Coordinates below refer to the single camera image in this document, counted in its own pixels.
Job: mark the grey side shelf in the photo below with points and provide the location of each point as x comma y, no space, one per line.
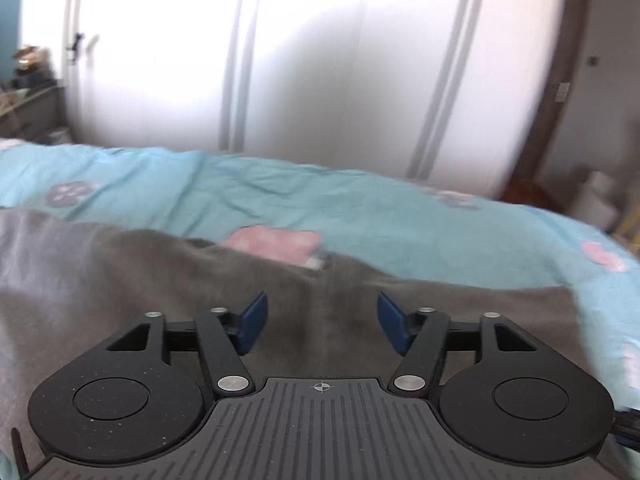
35,115

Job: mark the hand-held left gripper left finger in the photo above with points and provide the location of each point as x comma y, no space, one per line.
252,322

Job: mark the grey sweat pants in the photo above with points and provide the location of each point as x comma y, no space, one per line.
125,280

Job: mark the brown wooden door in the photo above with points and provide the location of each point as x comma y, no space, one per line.
550,125

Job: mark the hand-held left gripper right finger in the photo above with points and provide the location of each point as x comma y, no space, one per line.
392,322

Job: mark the white box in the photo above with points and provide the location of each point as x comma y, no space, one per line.
597,200

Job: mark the metal pot with lid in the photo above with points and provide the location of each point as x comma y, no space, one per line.
30,60

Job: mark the light blue printed bed sheet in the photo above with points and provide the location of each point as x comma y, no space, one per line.
400,210

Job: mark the white wardrobe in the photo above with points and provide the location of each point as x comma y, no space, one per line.
300,60

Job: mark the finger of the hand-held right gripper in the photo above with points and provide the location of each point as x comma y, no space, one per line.
629,427

